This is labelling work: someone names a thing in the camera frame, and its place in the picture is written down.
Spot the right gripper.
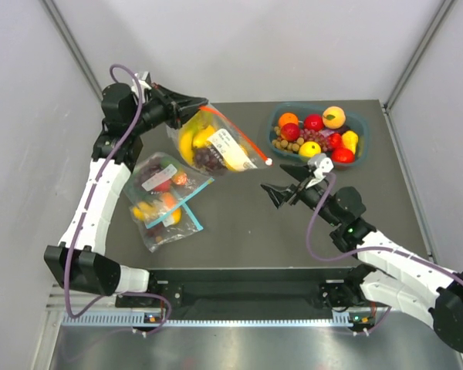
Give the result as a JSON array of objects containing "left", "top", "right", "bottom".
[{"left": 262, "top": 162, "right": 341, "bottom": 227}]

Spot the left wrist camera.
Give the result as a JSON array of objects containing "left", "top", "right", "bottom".
[{"left": 135, "top": 71, "right": 152, "bottom": 92}]

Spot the fake longan cluster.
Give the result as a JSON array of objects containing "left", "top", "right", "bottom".
[{"left": 271, "top": 126, "right": 304, "bottom": 153}]

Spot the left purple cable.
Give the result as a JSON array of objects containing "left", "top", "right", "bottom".
[{"left": 59, "top": 64, "right": 174, "bottom": 362}]

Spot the fake red pepper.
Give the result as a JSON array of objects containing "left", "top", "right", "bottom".
[{"left": 328, "top": 133, "right": 343, "bottom": 151}]

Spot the lower blue zip bag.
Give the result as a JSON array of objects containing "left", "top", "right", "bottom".
[{"left": 130, "top": 203, "right": 204, "bottom": 252}]

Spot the fake red apple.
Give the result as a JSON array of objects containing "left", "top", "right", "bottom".
[{"left": 303, "top": 114, "right": 325, "bottom": 132}]

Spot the fake orange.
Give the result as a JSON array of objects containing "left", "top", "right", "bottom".
[{"left": 278, "top": 113, "right": 299, "bottom": 128}]

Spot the fake yellow lemon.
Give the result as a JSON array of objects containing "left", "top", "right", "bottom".
[{"left": 298, "top": 141, "right": 323, "bottom": 158}]

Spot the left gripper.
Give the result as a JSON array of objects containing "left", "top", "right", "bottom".
[{"left": 128, "top": 82, "right": 208, "bottom": 135}]

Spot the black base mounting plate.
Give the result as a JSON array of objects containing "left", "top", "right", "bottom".
[{"left": 115, "top": 267, "right": 371, "bottom": 309}]

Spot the blue zip bag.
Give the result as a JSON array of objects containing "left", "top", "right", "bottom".
[
  {"left": 130, "top": 203, "right": 204, "bottom": 252},
  {"left": 123, "top": 152, "right": 214, "bottom": 212}
]

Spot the fake grape bunch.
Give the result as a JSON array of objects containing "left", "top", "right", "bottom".
[{"left": 300, "top": 129, "right": 333, "bottom": 152}]

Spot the red zip bag with fruit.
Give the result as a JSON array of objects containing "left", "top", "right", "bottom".
[{"left": 167, "top": 104, "right": 272, "bottom": 177}]

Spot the fake red tomato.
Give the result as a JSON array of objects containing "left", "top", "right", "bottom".
[{"left": 331, "top": 147, "right": 355, "bottom": 164}]

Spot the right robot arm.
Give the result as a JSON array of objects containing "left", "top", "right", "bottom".
[{"left": 261, "top": 164, "right": 463, "bottom": 354}]

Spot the teal plastic fruit basket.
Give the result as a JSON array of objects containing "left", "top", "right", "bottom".
[{"left": 267, "top": 103, "right": 370, "bottom": 170}]

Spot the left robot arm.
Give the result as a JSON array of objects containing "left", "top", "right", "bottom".
[{"left": 44, "top": 82, "right": 208, "bottom": 306}]

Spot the grey slotted cable duct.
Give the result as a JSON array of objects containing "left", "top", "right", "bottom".
[{"left": 61, "top": 308, "right": 374, "bottom": 328}]

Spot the upper blue zip bag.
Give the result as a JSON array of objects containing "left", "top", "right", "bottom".
[{"left": 123, "top": 152, "right": 214, "bottom": 212}]

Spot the fake red peach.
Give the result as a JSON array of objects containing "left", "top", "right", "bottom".
[{"left": 280, "top": 123, "right": 300, "bottom": 142}]

